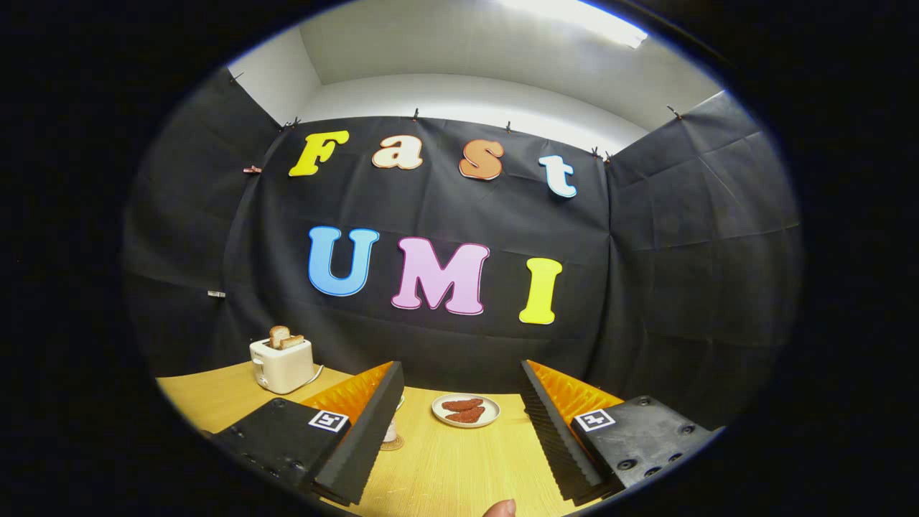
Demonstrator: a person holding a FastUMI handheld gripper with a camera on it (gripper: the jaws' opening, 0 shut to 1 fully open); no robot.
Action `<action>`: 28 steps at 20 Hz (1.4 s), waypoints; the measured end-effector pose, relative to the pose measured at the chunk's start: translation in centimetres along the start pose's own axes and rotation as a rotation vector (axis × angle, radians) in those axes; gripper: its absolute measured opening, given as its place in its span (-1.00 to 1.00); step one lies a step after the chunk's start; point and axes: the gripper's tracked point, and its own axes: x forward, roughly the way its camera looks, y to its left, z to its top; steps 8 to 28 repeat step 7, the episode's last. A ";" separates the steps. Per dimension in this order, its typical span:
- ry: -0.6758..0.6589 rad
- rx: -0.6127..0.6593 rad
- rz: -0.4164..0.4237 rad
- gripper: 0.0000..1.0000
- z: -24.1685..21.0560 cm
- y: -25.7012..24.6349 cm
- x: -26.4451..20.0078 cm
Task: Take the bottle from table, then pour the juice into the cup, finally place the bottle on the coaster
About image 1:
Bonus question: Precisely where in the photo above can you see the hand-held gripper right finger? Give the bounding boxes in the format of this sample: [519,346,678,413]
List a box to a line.
[518,359,726,503]

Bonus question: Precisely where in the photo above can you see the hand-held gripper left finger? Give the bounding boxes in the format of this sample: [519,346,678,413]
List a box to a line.
[205,360,406,507]

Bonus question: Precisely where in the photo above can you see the clear juice bottle red label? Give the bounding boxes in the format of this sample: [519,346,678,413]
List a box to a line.
[383,394,406,443]

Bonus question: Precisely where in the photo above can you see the white round plate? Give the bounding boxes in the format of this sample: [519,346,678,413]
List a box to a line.
[431,393,501,429]

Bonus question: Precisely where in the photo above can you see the wooden table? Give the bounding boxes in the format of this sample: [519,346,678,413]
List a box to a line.
[155,360,611,517]

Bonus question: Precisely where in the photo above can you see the cream toaster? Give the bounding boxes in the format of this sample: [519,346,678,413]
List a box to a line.
[249,337,315,395]

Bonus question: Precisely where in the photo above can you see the black backdrop cloth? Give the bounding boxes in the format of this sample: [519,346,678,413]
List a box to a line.
[121,66,803,432]

